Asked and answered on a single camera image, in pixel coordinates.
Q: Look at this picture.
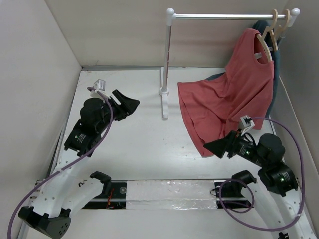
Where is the wooden hanger with teal shirt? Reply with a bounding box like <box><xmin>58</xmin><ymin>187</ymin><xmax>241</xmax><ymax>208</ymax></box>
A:
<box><xmin>269</xmin><ymin>9</ymin><xmax>291</xmax><ymax>52</ymax></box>

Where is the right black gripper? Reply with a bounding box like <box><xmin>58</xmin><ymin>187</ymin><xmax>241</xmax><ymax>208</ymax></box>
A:
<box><xmin>202</xmin><ymin>127</ymin><xmax>266</xmax><ymax>166</ymax></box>

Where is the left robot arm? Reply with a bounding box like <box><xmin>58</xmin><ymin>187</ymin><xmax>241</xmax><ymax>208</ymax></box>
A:
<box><xmin>18</xmin><ymin>87</ymin><xmax>140</xmax><ymax>239</ymax></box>

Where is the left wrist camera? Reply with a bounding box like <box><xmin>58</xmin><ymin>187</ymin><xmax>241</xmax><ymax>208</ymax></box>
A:
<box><xmin>90</xmin><ymin>79</ymin><xmax>106</xmax><ymax>97</ymax></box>

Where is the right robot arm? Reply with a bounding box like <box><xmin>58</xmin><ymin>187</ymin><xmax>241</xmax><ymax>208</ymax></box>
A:
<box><xmin>204</xmin><ymin>131</ymin><xmax>316</xmax><ymax>239</ymax></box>

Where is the silver tape patch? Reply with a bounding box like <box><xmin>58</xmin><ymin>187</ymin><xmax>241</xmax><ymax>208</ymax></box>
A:
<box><xmin>126</xmin><ymin>180</ymin><xmax>217</xmax><ymax>210</ymax></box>

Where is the white clothes rack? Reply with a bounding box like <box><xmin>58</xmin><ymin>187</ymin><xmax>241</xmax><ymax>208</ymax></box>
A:
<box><xmin>159</xmin><ymin>8</ymin><xmax>301</xmax><ymax>120</ymax></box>

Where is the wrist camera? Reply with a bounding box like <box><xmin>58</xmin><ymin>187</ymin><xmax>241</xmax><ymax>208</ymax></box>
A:
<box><xmin>239</xmin><ymin>115</ymin><xmax>255</xmax><ymax>134</ymax></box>
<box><xmin>90</xmin><ymin>79</ymin><xmax>106</xmax><ymax>97</ymax></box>

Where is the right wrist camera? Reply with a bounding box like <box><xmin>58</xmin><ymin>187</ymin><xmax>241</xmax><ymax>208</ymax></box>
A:
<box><xmin>239</xmin><ymin>115</ymin><xmax>255</xmax><ymax>134</ymax></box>

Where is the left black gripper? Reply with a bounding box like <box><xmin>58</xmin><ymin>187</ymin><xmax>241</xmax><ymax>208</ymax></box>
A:
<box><xmin>97</xmin><ymin>90</ymin><xmax>139</xmax><ymax>133</ymax></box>

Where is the red t shirt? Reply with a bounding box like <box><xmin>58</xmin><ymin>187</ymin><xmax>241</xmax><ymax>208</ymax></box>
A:
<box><xmin>178</xmin><ymin>28</ymin><xmax>274</xmax><ymax>157</ymax></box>

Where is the teal t shirt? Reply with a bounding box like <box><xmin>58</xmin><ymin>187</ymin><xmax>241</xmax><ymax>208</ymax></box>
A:
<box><xmin>205</xmin><ymin>20</ymin><xmax>282</xmax><ymax>118</ymax></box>

